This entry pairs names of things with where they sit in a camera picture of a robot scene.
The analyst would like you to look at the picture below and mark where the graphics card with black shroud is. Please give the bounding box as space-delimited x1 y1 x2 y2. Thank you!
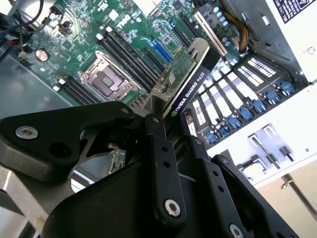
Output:
143 37 221 119

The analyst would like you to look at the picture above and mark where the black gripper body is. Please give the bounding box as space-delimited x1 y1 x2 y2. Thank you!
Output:
41 158 225 238

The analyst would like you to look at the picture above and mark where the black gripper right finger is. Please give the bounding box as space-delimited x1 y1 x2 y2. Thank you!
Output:
172 113 302 238

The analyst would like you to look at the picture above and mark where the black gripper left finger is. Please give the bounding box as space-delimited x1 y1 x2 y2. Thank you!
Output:
0 95 189 229

